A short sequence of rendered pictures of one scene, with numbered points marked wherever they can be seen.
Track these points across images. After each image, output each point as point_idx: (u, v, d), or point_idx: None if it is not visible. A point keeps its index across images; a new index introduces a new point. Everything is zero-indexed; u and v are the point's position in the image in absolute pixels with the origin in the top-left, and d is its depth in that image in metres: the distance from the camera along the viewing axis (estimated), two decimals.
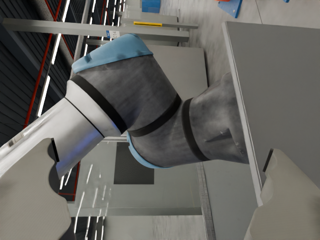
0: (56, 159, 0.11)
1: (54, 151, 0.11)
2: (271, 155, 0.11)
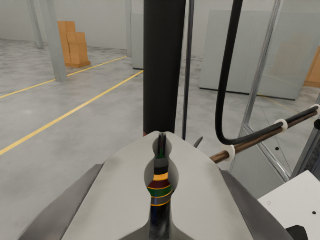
0: (158, 152, 0.12)
1: (158, 145, 0.12)
2: (165, 140, 0.12)
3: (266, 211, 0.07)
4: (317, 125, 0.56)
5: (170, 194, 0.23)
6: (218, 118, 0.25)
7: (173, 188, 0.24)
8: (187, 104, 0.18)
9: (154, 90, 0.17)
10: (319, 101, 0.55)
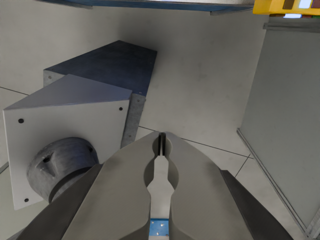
0: (158, 152, 0.12)
1: (158, 145, 0.12)
2: (165, 140, 0.12)
3: (266, 211, 0.07)
4: None
5: None
6: None
7: None
8: None
9: None
10: None
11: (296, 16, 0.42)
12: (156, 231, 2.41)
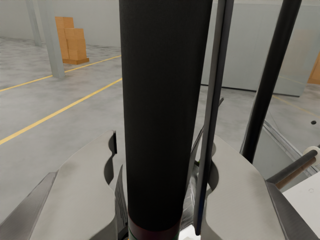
0: (115, 151, 0.12)
1: (114, 143, 0.12)
2: None
3: (315, 235, 0.07)
4: None
5: None
6: None
7: None
8: (208, 174, 0.10)
9: (145, 158, 0.08)
10: None
11: None
12: None
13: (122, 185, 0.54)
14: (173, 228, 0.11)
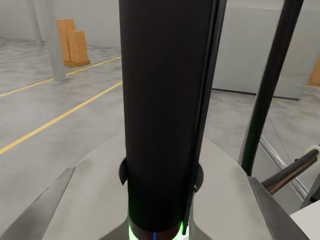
0: None
1: None
2: None
3: (295, 225, 0.07)
4: None
5: None
6: (247, 166, 0.17)
7: None
8: (195, 173, 0.10)
9: (145, 159, 0.08)
10: None
11: None
12: None
13: None
14: (174, 228, 0.11)
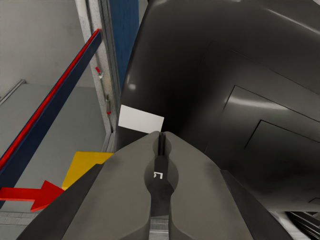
0: (158, 152, 0.12)
1: (158, 145, 0.12)
2: (165, 140, 0.12)
3: (265, 211, 0.07)
4: None
5: None
6: None
7: None
8: None
9: None
10: None
11: None
12: None
13: None
14: None
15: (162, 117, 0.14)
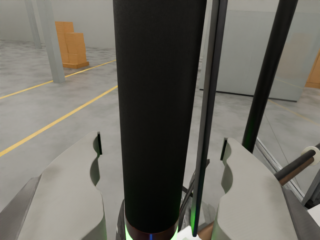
0: (99, 152, 0.12)
1: (98, 145, 0.12)
2: (225, 145, 0.12)
3: None
4: None
5: None
6: None
7: None
8: (204, 176, 0.10)
9: (141, 162, 0.08)
10: None
11: None
12: None
13: (186, 200, 0.45)
14: (170, 230, 0.11)
15: None
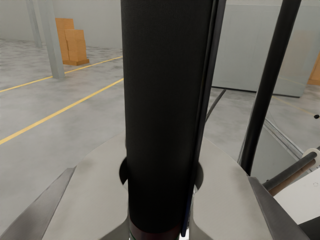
0: None
1: None
2: None
3: (295, 225, 0.07)
4: None
5: None
6: (246, 169, 0.17)
7: None
8: (195, 175, 0.10)
9: (146, 162, 0.08)
10: None
11: None
12: None
13: None
14: (174, 230, 0.11)
15: None
